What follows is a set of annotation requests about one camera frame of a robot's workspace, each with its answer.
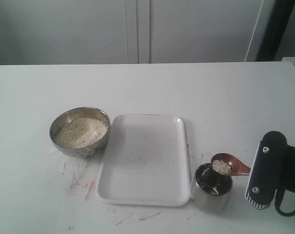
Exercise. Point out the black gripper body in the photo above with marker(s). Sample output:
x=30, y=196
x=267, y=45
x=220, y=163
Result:
x=287, y=176

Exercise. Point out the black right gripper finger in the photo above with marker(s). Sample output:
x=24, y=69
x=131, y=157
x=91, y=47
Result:
x=266, y=170

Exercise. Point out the brown wooden spoon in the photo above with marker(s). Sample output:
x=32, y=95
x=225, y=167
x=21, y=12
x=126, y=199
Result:
x=227, y=165

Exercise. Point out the small steel cup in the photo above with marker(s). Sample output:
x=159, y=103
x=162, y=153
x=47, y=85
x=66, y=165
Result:
x=209, y=190

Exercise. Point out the steel bowl with rice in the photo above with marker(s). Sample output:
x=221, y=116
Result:
x=80, y=132

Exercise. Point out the white plastic tray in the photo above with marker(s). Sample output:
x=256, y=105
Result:
x=145, y=162

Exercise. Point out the white cabinet doors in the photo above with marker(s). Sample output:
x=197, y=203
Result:
x=131, y=31

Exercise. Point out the dark vertical post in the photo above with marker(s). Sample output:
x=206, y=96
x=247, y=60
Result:
x=277, y=23

